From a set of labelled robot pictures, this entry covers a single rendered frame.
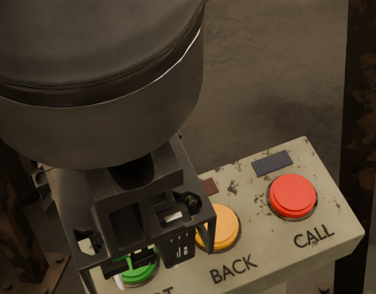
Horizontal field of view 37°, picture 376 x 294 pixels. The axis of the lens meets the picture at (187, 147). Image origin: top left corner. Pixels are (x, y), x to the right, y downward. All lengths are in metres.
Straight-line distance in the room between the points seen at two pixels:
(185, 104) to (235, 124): 1.36
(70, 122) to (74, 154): 0.02
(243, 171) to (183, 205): 0.24
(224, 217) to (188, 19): 0.33
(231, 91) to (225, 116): 0.12
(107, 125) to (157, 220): 0.09
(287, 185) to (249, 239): 0.06
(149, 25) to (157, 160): 0.07
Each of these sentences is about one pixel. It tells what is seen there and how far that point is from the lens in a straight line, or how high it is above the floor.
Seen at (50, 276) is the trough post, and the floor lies 0.01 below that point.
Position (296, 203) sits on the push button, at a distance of 0.50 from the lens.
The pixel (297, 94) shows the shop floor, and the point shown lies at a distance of 1.66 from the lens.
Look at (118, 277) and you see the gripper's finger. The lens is 0.36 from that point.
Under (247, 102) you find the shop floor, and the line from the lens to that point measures 1.64.
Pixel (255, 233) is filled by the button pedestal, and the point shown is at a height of 0.59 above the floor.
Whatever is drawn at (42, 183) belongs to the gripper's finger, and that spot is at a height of 0.76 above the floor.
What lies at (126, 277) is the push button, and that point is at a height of 0.60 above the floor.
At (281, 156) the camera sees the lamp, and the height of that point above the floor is 0.62.
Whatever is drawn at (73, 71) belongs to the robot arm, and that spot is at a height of 0.89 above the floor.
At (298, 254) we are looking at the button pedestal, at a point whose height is 0.58.
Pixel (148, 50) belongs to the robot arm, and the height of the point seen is 0.89.
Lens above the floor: 0.97
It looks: 40 degrees down
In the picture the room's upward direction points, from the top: 10 degrees counter-clockwise
